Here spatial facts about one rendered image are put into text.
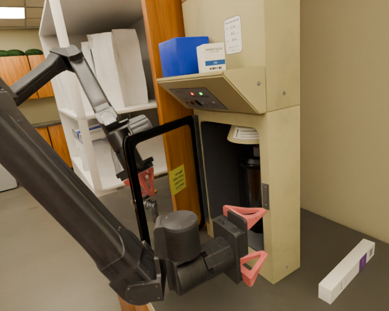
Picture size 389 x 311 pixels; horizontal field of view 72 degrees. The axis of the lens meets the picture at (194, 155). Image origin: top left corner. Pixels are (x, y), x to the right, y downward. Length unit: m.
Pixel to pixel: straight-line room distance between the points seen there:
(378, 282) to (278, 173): 0.40
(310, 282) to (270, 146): 0.40
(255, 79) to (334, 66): 0.48
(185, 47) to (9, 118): 0.44
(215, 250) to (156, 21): 0.68
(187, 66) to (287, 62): 0.24
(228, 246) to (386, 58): 0.70
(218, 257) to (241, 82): 0.33
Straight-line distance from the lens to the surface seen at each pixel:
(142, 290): 0.46
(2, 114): 0.43
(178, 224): 0.41
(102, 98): 0.90
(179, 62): 0.70
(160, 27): 0.90
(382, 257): 1.00
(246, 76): 0.58
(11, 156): 0.43
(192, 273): 0.45
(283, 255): 0.81
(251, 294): 0.81
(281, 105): 0.66
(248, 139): 0.73
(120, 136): 0.76
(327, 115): 1.06
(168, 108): 0.89
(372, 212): 1.08
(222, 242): 0.49
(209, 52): 0.64
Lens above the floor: 1.51
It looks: 17 degrees down
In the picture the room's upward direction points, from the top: 7 degrees counter-clockwise
